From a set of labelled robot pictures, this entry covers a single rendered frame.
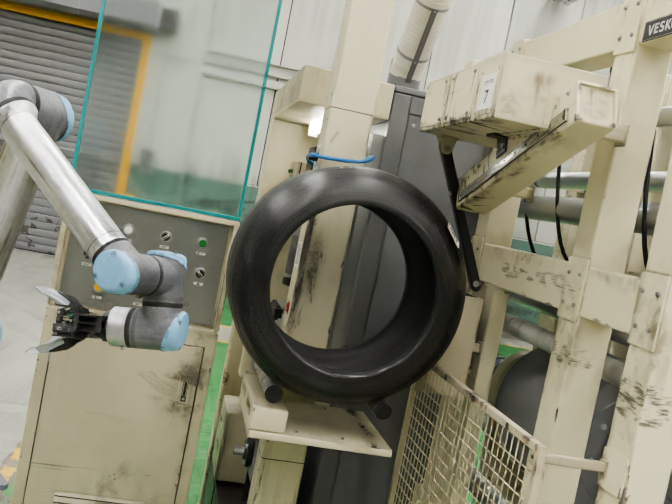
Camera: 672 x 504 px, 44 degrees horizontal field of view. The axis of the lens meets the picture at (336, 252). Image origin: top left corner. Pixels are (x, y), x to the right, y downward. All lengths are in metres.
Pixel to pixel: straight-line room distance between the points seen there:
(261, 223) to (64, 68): 9.81
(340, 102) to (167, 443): 1.25
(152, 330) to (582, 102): 1.04
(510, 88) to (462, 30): 10.17
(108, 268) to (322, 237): 0.82
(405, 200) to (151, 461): 1.32
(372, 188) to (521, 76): 0.43
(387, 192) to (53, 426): 1.40
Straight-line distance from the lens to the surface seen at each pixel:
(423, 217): 2.05
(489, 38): 12.15
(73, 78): 11.68
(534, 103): 1.91
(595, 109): 1.86
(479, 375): 2.53
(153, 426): 2.85
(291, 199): 1.99
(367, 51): 2.45
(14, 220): 2.23
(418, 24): 2.95
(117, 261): 1.77
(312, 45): 11.64
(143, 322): 1.90
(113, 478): 2.91
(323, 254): 2.41
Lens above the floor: 1.38
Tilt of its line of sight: 3 degrees down
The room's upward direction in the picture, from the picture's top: 11 degrees clockwise
